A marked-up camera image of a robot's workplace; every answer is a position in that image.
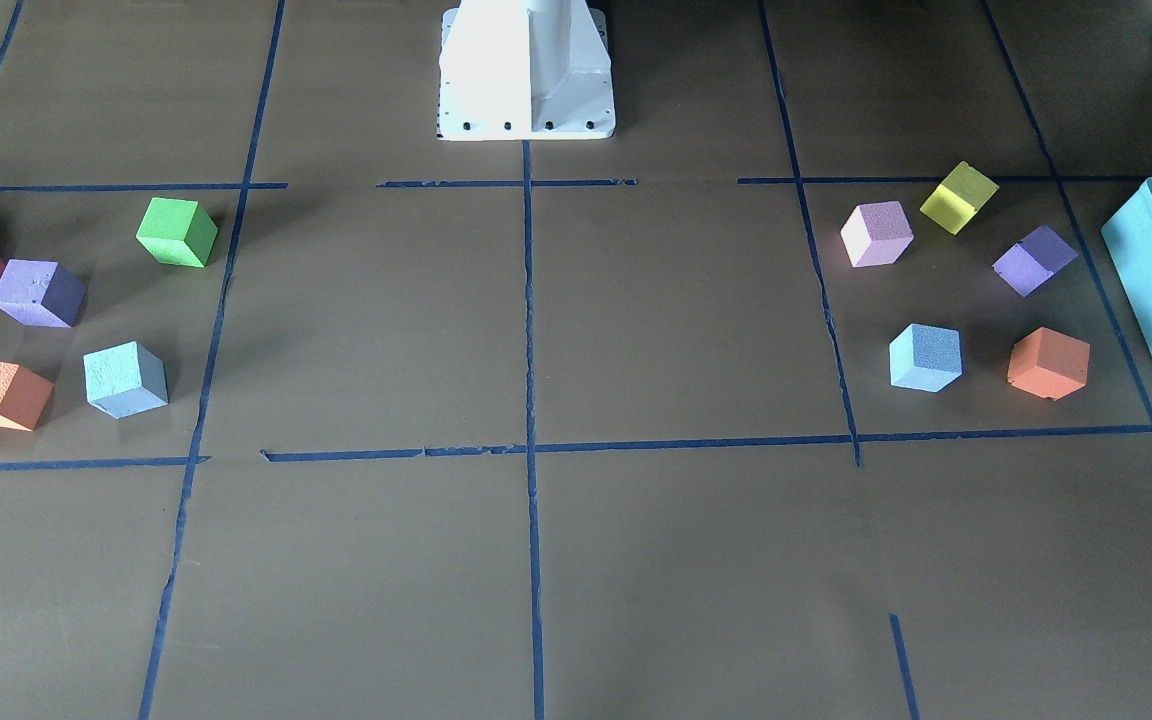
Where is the light blue block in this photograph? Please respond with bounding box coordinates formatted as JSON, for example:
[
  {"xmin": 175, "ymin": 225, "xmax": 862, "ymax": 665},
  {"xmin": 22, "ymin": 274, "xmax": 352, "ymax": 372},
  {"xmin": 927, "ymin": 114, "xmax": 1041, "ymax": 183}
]
[
  {"xmin": 83, "ymin": 341, "xmax": 169, "ymax": 419},
  {"xmin": 888, "ymin": 323, "xmax": 963, "ymax": 392}
]

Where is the pink foam block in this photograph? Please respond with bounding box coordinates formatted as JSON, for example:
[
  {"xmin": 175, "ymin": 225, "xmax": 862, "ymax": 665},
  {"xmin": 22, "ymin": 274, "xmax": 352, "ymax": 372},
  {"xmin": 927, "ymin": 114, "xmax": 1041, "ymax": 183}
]
[{"xmin": 840, "ymin": 200, "xmax": 915, "ymax": 268}]

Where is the green foam block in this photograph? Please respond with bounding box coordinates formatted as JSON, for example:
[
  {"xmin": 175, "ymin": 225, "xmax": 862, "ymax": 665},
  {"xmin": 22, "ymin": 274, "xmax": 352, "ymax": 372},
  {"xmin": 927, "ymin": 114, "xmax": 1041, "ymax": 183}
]
[{"xmin": 134, "ymin": 197, "xmax": 218, "ymax": 268}]

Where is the yellow foam block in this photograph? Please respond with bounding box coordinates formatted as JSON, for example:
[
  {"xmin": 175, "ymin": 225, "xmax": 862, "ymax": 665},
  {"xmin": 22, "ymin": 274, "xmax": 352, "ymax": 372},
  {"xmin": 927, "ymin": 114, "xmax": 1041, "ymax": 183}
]
[{"xmin": 920, "ymin": 161, "xmax": 998, "ymax": 236}]

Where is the purple foam block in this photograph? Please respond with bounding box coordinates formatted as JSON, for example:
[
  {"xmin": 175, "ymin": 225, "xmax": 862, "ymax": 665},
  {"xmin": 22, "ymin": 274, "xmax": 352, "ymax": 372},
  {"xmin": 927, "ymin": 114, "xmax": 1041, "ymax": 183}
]
[
  {"xmin": 0, "ymin": 259, "xmax": 88, "ymax": 328},
  {"xmin": 992, "ymin": 225, "xmax": 1078, "ymax": 297}
]

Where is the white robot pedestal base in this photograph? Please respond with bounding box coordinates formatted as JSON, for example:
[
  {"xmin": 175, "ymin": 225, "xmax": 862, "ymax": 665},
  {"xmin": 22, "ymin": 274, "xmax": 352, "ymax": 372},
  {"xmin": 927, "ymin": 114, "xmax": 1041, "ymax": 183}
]
[{"xmin": 435, "ymin": 1, "xmax": 617, "ymax": 142}]

